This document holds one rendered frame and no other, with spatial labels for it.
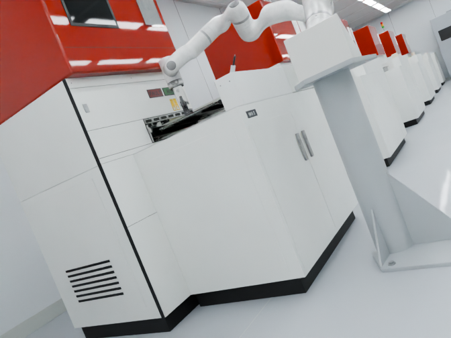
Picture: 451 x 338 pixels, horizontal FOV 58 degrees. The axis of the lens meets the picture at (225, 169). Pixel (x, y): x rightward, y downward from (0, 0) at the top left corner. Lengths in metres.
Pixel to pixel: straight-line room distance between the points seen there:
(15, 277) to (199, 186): 1.80
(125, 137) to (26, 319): 1.69
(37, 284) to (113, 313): 1.20
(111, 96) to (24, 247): 1.59
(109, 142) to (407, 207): 1.32
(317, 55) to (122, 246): 1.18
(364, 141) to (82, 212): 1.31
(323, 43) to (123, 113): 0.98
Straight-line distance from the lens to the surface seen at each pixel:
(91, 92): 1.98
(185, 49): 2.17
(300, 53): 1.76
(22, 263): 3.26
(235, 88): 1.69
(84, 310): 2.35
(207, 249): 1.89
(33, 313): 3.28
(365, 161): 1.76
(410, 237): 1.89
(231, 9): 2.15
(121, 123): 2.02
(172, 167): 1.85
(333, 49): 1.71
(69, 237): 2.19
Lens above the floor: 0.69
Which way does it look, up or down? 3 degrees down
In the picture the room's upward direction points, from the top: 22 degrees counter-clockwise
